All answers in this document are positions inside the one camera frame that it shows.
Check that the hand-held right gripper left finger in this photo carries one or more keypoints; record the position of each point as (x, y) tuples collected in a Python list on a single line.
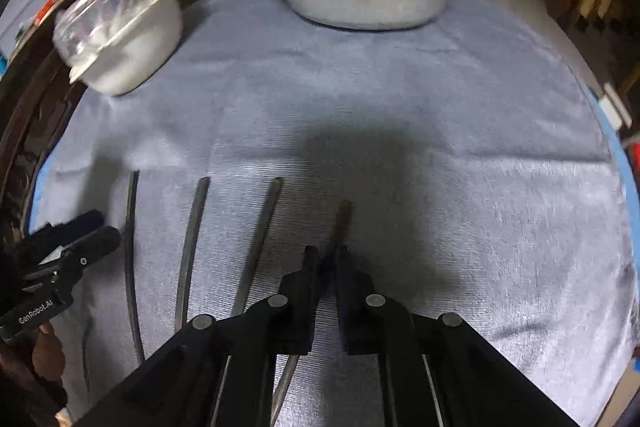
[(300, 307)]

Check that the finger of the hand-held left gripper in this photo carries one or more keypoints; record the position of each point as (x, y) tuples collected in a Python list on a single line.
[(70, 229), (85, 249)]

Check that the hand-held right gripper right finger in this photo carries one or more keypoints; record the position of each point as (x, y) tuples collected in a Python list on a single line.
[(357, 312)]

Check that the person's left hand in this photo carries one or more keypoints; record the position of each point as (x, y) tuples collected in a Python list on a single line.
[(47, 354)]

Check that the dark wooden sideboard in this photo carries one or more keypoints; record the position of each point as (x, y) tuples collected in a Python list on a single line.
[(30, 117)]

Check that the grey tablecloth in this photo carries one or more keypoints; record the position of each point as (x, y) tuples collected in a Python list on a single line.
[(400, 132)]

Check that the blue round table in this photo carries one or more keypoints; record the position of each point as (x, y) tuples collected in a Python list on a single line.
[(622, 167)]

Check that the white step stool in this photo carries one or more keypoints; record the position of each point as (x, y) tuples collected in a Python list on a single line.
[(616, 104)]

